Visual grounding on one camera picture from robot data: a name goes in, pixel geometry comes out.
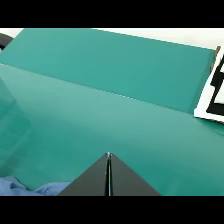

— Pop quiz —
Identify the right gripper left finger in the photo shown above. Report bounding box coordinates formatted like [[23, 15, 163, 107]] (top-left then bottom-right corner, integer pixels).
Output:
[[57, 152, 110, 197]]

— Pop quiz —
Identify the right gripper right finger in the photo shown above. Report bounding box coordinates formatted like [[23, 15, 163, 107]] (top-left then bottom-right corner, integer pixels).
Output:
[[108, 152, 161, 197]]

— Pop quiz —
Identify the violet blue garment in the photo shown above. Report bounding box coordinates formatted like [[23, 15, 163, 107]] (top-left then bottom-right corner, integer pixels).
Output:
[[0, 175, 73, 197]]

